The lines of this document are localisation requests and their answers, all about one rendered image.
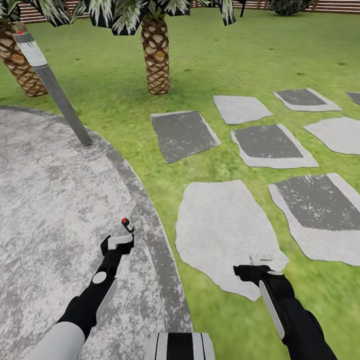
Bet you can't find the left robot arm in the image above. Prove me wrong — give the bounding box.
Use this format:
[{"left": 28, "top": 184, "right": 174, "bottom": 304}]
[{"left": 0, "top": 103, "right": 135, "bottom": 360}]

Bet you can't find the robot trunk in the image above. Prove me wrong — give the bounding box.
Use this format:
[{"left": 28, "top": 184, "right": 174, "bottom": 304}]
[{"left": 145, "top": 332, "right": 216, "bottom": 360}]

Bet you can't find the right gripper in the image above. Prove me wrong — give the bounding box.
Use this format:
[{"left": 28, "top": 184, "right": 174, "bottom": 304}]
[{"left": 233, "top": 265, "right": 270, "bottom": 284}]

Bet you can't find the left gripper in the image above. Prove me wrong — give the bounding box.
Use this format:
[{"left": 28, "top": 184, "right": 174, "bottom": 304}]
[{"left": 101, "top": 235, "right": 135, "bottom": 263}]

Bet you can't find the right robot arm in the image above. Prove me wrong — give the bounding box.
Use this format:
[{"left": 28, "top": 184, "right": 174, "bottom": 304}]
[{"left": 233, "top": 252, "right": 338, "bottom": 360}]

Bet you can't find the pesticide atomizer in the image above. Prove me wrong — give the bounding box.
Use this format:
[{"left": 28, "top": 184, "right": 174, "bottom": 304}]
[{"left": 121, "top": 217, "right": 135, "bottom": 233}]

